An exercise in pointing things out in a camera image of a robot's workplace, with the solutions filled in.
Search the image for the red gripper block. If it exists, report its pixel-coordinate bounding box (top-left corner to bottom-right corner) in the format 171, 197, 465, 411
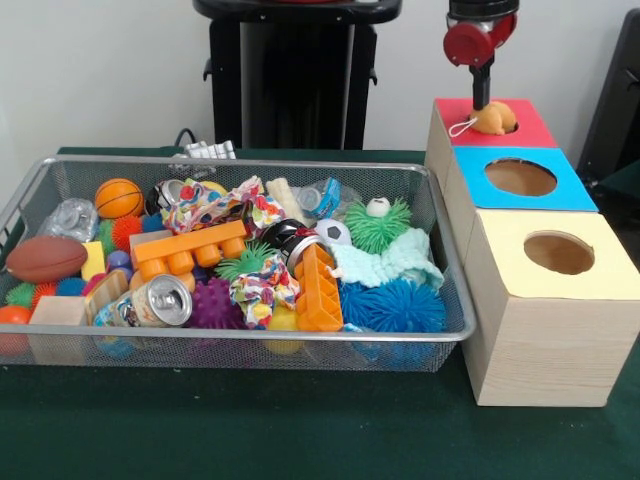
443, 13, 519, 112

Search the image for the orange plush toy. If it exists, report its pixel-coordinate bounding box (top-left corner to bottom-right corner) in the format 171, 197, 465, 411
448, 99, 519, 139

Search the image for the wooden box with three holes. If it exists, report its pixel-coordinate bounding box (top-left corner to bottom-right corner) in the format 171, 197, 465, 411
424, 97, 640, 407

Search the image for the shallow clear mesh bin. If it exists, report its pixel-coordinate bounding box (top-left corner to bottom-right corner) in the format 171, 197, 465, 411
0, 154, 476, 372

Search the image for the black upright panel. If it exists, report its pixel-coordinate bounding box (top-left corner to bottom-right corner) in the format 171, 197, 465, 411
577, 7, 640, 194

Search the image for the green fuzzy ball with eye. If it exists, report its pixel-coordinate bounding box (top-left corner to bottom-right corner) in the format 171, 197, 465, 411
344, 196, 414, 254

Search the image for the light blue knitted cloth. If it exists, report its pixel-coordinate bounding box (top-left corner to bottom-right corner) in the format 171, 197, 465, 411
332, 227, 445, 291

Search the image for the small soccer ball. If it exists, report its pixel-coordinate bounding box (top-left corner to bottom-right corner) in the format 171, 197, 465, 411
314, 218, 352, 246

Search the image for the blue spiky rubber ball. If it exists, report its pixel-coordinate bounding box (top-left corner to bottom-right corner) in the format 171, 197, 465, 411
339, 278, 447, 334

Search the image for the purple spiky ball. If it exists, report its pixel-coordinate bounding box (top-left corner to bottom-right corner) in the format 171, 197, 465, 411
188, 277, 249, 330

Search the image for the small orange basketball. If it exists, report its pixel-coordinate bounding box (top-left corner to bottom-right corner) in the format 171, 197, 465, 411
94, 178, 145, 220

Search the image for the colourful drink can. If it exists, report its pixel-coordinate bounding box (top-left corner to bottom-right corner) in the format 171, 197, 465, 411
94, 273, 195, 329

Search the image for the brown rubber ball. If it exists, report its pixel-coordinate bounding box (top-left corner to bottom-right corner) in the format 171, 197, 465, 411
5, 235, 89, 284

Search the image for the plain wooden cube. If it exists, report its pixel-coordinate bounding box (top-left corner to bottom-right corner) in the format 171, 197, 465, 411
28, 294, 89, 327

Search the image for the red-orange ball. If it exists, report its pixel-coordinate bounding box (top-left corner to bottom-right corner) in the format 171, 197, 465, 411
0, 305, 34, 357

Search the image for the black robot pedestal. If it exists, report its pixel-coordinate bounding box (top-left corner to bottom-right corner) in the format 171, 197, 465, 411
192, 0, 404, 150

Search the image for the black cable loop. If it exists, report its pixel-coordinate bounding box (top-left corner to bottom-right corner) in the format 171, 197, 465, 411
174, 127, 202, 149

